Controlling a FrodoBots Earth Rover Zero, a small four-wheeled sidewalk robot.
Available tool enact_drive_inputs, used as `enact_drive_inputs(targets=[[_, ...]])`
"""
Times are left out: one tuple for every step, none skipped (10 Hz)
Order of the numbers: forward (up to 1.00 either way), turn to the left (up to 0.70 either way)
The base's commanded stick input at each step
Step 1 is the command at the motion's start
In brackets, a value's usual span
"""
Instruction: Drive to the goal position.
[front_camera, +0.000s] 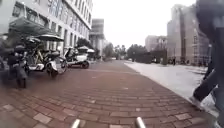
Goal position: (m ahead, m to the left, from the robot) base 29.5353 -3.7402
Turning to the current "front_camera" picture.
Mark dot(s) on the row of trees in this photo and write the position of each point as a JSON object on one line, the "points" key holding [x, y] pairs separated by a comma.
{"points": [[123, 51]]}

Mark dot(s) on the pale sunshade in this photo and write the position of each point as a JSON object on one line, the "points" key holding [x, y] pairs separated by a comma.
{"points": [[86, 49]]}

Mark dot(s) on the red brick path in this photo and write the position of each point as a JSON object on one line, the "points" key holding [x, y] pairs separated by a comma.
{"points": [[103, 96]]}

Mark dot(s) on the tall grey building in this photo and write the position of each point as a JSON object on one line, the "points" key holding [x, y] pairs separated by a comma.
{"points": [[97, 33]]}

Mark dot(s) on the parked scooter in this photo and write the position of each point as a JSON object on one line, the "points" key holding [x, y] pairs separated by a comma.
{"points": [[50, 61], [77, 59]]}

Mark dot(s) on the dark tree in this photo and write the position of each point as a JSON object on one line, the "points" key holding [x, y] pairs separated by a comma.
{"points": [[83, 43]]}

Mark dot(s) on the pale building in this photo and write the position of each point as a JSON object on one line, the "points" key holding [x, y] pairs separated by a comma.
{"points": [[155, 42]]}

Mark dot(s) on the grey paved pavement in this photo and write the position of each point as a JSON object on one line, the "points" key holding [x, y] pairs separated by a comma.
{"points": [[173, 78]]}

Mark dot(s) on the robot's own part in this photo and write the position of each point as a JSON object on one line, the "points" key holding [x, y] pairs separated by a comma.
{"points": [[75, 124], [140, 123]]}

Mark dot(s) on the large grey building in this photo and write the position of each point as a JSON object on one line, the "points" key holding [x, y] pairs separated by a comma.
{"points": [[63, 16]]}

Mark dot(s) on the dark sunshade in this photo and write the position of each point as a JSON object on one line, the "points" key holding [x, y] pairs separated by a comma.
{"points": [[49, 37]]}

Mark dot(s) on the tall brown-grey building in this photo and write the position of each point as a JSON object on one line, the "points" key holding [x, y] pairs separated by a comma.
{"points": [[186, 36]]}

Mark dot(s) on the dark frame structure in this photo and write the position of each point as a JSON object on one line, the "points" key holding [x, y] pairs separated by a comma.
{"points": [[151, 56]]}

